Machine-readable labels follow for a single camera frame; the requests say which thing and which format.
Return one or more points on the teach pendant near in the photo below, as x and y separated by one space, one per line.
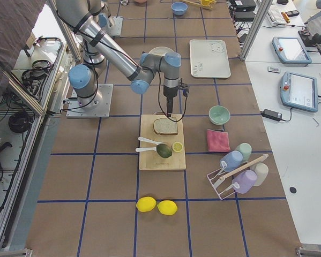
299 91

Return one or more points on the black power adapter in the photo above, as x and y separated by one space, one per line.
273 115

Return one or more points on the green cup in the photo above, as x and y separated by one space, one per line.
245 149

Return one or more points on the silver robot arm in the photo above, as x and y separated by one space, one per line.
79 17

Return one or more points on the yellow lemon left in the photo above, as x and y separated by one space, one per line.
146 204

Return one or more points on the teach pendant far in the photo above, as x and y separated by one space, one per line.
291 50

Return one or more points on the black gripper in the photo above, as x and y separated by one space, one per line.
169 92

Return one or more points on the aluminium frame post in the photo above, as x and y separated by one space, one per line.
257 22

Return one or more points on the white wire cup rack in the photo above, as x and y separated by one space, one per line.
221 181

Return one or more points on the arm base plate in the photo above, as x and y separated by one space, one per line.
114 26
99 107

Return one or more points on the pink cloth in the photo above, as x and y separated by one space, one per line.
217 141

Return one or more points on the yellow lemon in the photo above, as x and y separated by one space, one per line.
146 204
167 207

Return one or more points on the lemon half slice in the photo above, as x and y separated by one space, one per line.
177 147

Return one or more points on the brown-crust bread slice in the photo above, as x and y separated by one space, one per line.
165 126

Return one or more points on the yellow lemon right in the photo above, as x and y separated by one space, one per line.
167 207

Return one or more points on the green bowl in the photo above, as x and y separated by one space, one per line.
219 115

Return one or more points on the beige cup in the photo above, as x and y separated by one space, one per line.
261 171

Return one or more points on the white plastic knife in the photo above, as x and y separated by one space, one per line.
144 149

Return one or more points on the wooden rack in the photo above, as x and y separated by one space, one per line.
205 4

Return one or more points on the blue cup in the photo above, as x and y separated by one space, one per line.
231 161

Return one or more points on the green lime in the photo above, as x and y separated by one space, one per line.
164 150

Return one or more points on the white bear tray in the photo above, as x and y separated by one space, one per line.
209 59

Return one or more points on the white round plate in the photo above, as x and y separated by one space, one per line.
161 51

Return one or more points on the teach pendant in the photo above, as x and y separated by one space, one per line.
299 91
291 50

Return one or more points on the blue bowl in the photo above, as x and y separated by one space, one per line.
179 8

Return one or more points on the purple cup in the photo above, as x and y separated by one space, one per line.
244 181

